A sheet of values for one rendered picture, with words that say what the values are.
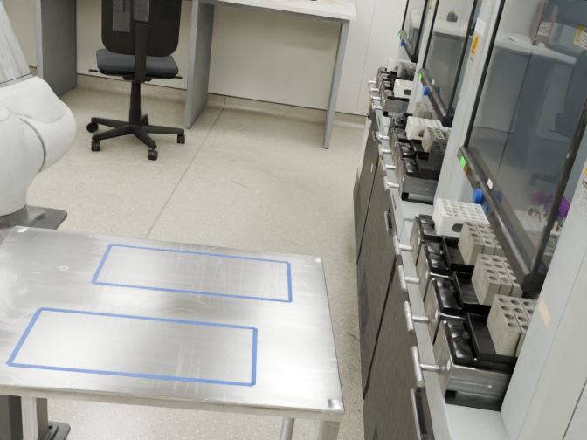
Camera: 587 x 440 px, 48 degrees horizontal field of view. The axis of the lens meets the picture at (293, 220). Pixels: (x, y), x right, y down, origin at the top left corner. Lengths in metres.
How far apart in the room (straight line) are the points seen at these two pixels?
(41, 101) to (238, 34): 3.46
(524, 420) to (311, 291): 0.41
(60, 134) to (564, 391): 1.23
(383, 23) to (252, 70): 1.01
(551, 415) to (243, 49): 4.28
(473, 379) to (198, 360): 0.45
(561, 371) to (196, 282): 0.61
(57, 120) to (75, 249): 0.50
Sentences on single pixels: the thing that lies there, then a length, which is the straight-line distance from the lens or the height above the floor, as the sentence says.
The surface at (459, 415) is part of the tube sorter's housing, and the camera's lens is 1.15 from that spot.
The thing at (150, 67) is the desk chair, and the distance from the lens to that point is 3.91.
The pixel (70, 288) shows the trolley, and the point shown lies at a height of 0.82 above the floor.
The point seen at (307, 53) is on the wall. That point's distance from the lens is 5.00.
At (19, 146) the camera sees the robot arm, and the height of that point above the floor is 0.91.
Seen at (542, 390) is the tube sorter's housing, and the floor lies 0.87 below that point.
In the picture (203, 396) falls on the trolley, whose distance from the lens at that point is 0.95.
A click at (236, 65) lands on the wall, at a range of 5.07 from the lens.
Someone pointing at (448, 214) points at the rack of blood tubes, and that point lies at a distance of 1.54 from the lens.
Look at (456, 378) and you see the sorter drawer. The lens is 1.14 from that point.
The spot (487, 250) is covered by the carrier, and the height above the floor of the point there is 0.87.
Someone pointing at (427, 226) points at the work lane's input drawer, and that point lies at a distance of 1.56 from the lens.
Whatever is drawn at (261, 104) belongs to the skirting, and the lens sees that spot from 5.11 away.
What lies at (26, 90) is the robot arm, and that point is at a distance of 1.67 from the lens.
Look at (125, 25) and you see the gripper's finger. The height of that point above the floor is 1.20.
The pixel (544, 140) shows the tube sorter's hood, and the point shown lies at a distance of 1.10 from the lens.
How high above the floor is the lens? 1.44
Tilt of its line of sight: 25 degrees down
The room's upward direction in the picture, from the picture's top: 8 degrees clockwise
